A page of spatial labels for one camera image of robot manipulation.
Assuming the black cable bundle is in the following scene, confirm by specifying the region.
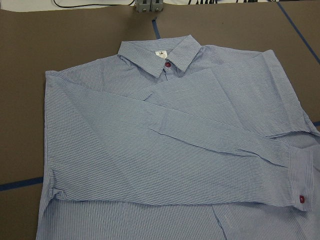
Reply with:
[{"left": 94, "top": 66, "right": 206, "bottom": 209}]
[{"left": 52, "top": 0, "right": 136, "bottom": 8}]

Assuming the blue striped button shirt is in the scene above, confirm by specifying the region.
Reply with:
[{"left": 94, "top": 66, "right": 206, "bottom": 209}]
[{"left": 36, "top": 35, "right": 320, "bottom": 240}]

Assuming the grey aluminium frame post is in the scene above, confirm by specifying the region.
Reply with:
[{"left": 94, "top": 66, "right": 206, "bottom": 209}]
[{"left": 134, "top": 0, "right": 164, "bottom": 13}]

